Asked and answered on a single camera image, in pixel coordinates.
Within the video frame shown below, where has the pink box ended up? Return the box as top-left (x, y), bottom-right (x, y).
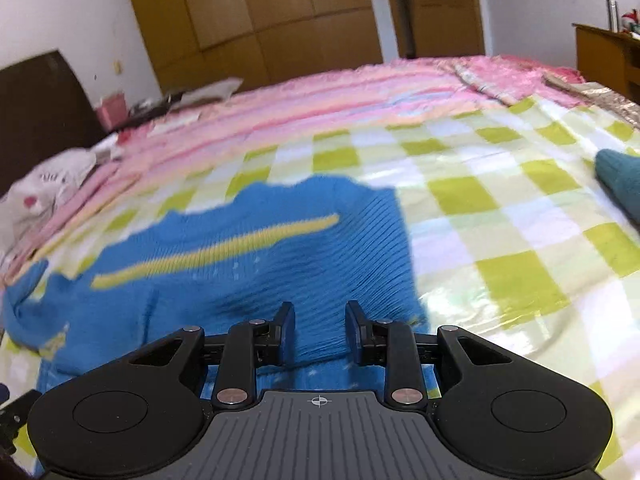
top-left (95, 92), bottom-right (127, 131)

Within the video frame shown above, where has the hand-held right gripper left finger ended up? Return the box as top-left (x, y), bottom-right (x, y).
top-left (127, 301), bottom-right (297, 409)

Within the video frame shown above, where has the teal knitted garment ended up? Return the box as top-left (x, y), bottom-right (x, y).
top-left (595, 149), bottom-right (640, 232)

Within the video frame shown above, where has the wooden wardrobe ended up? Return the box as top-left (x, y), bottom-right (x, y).
top-left (121, 0), bottom-right (384, 97)

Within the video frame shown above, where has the blue knitted sweater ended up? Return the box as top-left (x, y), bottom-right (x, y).
top-left (1, 174), bottom-right (432, 396)

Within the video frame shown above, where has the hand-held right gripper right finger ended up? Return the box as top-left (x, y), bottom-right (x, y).
top-left (346, 300), bottom-right (514, 409)

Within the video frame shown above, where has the brown patterned cloth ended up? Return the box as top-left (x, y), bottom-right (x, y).
top-left (542, 72), bottom-right (640, 127)

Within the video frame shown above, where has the wooden door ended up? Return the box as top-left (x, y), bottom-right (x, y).
top-left (380, 0), bottom-right (487, 59)

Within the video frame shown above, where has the grey pillow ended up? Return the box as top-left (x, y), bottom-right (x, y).
top-left (167, 77), bottom-right (244, 107)

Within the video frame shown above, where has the green checked plastic sheet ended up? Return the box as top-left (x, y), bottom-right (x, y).
top-left (0, 95), bottom-right (640, 480)

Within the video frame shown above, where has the wooden bedside shelf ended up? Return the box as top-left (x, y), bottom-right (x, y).
top-left (572, 22), bottom-right (640, 106)

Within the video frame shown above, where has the white printed pillow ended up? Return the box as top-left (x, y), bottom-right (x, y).
top-left (0, 147), bottom-right (99, 261)

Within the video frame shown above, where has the pink floral blanket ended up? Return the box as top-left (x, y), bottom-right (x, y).
top-left (440, 52), bottom-right (587, 107)

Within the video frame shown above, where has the red floral cloth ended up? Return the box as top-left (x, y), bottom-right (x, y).
top-left (620, 8), bottom-right (640, 39)

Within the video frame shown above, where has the dark wooden headboard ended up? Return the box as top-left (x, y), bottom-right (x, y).
top-left (0, 50), bottom-right (109, 196)

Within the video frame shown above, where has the pink striped bedsheet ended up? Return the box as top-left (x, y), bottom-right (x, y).
top-left (0, 57), bottom-right (551, 286)

